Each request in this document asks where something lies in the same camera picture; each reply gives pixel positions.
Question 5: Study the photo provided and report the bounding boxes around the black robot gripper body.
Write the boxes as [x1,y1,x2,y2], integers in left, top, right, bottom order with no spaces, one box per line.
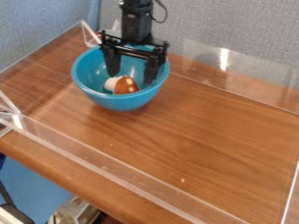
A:
[101,0,169,63]

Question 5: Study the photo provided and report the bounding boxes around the blue plastic bowl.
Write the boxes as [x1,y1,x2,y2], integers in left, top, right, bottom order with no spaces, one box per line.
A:
[71,46,171,111]

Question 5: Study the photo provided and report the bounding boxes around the white box under table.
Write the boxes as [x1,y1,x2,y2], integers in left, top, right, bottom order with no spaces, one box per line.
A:
[47,197,101,224]

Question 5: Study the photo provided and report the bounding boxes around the clear acrylic left bracket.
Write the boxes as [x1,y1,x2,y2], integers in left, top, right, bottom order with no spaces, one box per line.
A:
[0,90,25,138]

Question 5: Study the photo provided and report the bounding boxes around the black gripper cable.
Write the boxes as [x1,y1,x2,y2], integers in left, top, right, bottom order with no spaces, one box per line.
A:
[150,0,170,25]

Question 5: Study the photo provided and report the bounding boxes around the brown toy mushroom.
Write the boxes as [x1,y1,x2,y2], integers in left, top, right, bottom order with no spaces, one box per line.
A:
[105,75,141,95]

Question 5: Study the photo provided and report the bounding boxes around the clear acrylic barrier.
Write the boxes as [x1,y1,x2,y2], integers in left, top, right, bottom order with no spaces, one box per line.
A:
[169,38,299,115]
[7,115,249,224]

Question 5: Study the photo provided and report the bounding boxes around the clear acrylic back barrier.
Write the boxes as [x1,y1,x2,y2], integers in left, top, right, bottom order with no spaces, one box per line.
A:
[169,38,299,115]

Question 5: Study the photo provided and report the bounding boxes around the dark stand under table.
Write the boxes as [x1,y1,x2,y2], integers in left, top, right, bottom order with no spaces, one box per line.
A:
[0,181,35,224]

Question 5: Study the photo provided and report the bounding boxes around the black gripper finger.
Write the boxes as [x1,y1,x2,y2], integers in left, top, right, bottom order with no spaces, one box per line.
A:
[102,45,122,77]
[145,56,161,85]

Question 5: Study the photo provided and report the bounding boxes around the clear acrylic corner bracket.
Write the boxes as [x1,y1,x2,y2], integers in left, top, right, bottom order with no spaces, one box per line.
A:
[81,19,121,48]

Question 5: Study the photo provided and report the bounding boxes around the clear acrylic front barrier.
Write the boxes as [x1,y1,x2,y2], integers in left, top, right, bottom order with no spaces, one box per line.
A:
[7,115,249,224]

